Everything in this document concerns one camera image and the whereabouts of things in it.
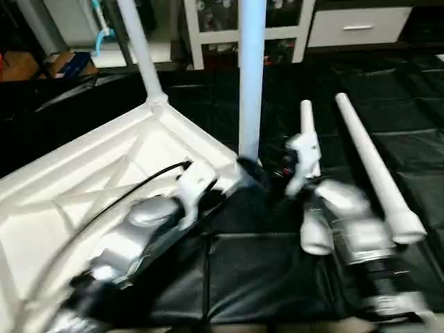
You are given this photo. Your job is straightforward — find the white plastic table leg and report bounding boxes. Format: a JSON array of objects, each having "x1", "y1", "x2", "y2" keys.
[
  {"x1": 117, "y1": 0, "x2": 169, "y2": 116},
  {"x1": 334, "y1": 92, "x2": 428, "y2": 245},
  {"x1": 236, "y1": 0, "x2": 268, "y2": 166},
  {"x1": 298, "y1": 99, "x2": 335, "y2": 256}
]

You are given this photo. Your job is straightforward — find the small blue box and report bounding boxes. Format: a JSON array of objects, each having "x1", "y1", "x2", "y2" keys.
[{"x1": 46, "y1": 51, "x2": 95, "y2": 78}]

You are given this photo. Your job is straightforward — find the black work mat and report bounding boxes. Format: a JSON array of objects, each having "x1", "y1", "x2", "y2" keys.
[{"x1": 0, "y1": 52, "x2": 444, "y2": 325}]

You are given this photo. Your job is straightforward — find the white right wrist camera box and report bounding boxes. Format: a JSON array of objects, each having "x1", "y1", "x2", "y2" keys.
[{"x1": 283, "y1": 132, "x2": 323, "y2": 198}]

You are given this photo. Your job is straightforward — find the light blue hanger hook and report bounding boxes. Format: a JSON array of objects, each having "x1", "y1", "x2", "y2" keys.
[{"x1": 92, "y1": 0, "x2": 116, "y2": 58}]

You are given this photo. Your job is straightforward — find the white drawer cabinet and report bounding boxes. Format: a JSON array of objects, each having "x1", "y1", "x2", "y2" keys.
[
  {"x1": 307, "y1": 7, "x2": 413, "y2": 48},
  {"x1": 182, "y1": 0, "x2": 317, "y2": 70}
]

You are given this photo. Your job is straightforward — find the white plastic table top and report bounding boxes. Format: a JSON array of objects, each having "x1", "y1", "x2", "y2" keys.
[{"x1": 0, "y1": 97, "x2": 262, "y2": 333}]

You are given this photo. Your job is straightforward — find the cardboard box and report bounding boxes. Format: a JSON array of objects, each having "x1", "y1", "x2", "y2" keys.
[{"x1": 0, "y1": 51, "x2": 40, "y2": 81}]

